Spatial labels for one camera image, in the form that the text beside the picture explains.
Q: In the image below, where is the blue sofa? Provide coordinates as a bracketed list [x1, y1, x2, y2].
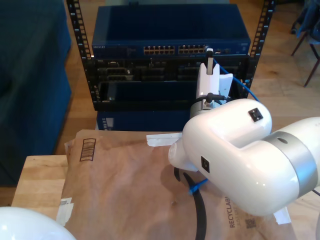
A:
[0, 0, 73, 187]

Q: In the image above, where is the blue-grey garment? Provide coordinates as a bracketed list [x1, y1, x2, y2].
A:
[291, 0, 320, 40]

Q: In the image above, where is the black rack shelf tray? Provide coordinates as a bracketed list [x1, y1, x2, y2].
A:
[97, 79, 245, 112]

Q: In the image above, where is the blue network switch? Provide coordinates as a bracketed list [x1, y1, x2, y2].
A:
[91, 4, 252, 59]

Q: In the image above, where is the blue network cable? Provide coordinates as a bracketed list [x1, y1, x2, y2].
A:
[187, 58, 261, 196]

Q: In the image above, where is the brown paper mailer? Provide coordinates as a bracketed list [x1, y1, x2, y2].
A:
[51, 128, 297, 240]

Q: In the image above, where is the dark blue equipment box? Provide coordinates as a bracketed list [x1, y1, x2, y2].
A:
[96, 109, 193, 132]

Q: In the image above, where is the black perforated rack frame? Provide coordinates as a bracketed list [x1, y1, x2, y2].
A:
[65, 0, 277, 112]

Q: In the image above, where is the dark wooden chair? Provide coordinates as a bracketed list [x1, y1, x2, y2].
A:
[289, 24, 320, 88]

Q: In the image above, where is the black rack server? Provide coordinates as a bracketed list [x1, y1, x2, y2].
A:
[84, 57, 251, 82]

